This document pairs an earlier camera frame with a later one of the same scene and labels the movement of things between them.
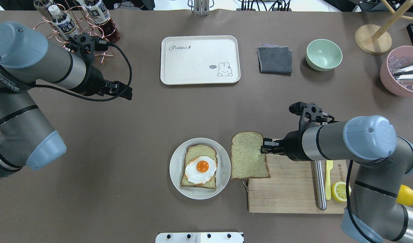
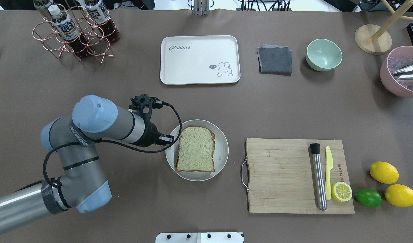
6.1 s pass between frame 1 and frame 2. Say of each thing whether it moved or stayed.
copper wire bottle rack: stayed
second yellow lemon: stayed
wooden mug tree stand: stayed
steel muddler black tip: stayed
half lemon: stayed
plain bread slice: moved
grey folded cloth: stayed
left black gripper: moved
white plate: moved
